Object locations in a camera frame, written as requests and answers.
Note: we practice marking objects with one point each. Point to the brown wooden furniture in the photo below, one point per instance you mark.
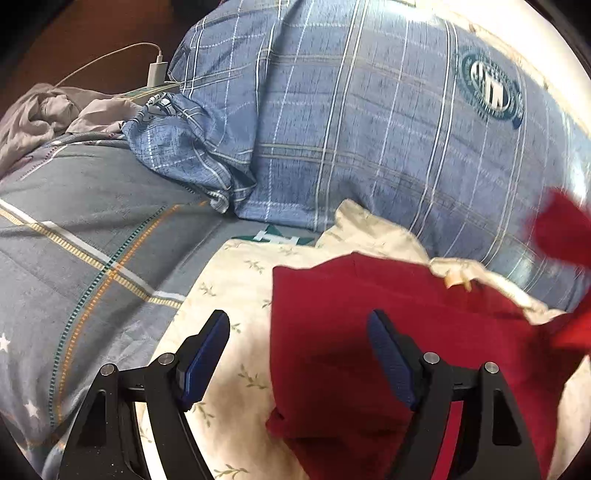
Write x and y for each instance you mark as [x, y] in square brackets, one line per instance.
[92, 23]

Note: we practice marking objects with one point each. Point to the red garment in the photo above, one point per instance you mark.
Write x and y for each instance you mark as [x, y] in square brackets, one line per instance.
[332, 323]

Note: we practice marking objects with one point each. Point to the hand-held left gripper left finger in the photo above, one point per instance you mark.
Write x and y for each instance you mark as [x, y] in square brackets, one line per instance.
[203, 364]

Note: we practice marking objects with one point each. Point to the blue plaid pillow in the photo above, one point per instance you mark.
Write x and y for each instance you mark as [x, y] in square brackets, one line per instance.
[346, 138]

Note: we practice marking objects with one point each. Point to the cream leaf-print pillow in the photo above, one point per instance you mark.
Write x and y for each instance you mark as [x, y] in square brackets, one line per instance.
[231, 295]

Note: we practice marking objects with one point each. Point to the grey plaid quilt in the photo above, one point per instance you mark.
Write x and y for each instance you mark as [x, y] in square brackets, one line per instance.
[69, 207]

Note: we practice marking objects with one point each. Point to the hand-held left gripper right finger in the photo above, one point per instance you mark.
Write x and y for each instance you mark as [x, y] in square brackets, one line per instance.
[390, 360]

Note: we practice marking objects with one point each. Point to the white charger plug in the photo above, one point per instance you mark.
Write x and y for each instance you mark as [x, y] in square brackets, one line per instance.
[157, 71]

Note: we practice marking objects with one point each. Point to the crumpled grey cloth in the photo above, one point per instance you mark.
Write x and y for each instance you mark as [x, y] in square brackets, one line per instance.
[32, 115]

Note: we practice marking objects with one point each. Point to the white power strip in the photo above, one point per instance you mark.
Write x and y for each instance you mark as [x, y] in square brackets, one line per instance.
[138, 94]

